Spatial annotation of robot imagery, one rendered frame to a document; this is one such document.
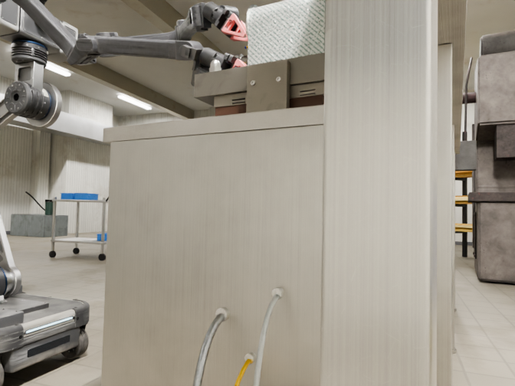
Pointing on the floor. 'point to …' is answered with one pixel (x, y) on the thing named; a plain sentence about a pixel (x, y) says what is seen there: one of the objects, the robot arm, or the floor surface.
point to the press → (492, 158)
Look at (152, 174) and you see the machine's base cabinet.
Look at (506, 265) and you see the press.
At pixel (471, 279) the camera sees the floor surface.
